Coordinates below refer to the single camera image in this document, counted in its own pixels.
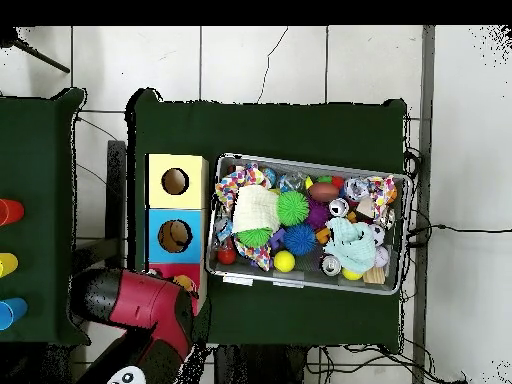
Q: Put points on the clear mesh bin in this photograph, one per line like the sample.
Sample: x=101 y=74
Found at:
x=210 y=240

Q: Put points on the brown football toy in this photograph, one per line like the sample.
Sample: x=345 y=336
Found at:
x=324 y=192

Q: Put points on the colourful polka dot fabric toy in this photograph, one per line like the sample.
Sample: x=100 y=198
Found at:
x=384 y=192

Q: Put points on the yellow plastic cup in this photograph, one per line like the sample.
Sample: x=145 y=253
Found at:
x=7 y=265

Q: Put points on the red plastic cup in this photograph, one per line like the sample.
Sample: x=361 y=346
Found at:
x=10 y=212

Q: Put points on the black red drink can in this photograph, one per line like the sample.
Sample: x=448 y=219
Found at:
x=331 y=266

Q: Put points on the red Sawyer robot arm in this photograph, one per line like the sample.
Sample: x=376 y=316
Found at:
x=152 y=304

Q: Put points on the silver drink can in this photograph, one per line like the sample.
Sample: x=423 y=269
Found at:
x=339 y=207

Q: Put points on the small peach animal toy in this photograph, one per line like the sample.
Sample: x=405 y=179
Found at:
x=184 y=282

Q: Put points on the mint green waffle cloth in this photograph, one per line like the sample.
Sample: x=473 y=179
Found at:
x=350 y=244

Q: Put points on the clear plastic ball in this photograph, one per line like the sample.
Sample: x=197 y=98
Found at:
x=357 y=189

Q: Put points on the pale wooden cube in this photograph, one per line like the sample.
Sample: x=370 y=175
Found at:
x=374 y=275

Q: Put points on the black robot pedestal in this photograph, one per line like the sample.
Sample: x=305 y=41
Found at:
x=264 y=368

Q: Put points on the red ball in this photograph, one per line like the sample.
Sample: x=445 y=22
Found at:
x=226 y=256

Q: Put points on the colourful patchwork fabric toy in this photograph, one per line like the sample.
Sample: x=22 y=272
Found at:
x=240 y=180

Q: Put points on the purple spiky ball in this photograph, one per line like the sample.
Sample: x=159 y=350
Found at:
x=318 y=214

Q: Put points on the large green fuzzy ball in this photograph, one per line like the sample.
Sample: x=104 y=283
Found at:
x=293 y=208

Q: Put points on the blue plastic cup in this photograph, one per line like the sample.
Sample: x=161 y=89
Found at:
x=11 y=313

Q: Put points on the black equipment stand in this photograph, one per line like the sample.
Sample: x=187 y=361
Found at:
x=117 y=200

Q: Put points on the white baseball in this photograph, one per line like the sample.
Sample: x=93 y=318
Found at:
x=382 y=256

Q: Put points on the smooth yellow ball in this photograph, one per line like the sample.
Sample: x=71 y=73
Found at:
x=352 y=274

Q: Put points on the wooden box with three holes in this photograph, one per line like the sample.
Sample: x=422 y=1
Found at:
x=196 y=232

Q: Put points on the blue fuzzy ball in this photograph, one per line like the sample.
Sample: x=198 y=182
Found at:
x=301 y=239

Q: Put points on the cream yellow waffle cloth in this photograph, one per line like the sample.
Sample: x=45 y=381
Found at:
x=256 y=208

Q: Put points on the green spiky ball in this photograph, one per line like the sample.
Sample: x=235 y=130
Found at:
x=254 y=237

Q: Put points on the black tripod leg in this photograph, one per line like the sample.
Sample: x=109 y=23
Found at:
x=40 y=56

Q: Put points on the dark green table cloth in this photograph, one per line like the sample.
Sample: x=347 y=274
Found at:
x=280 y=128
x=36 y=176

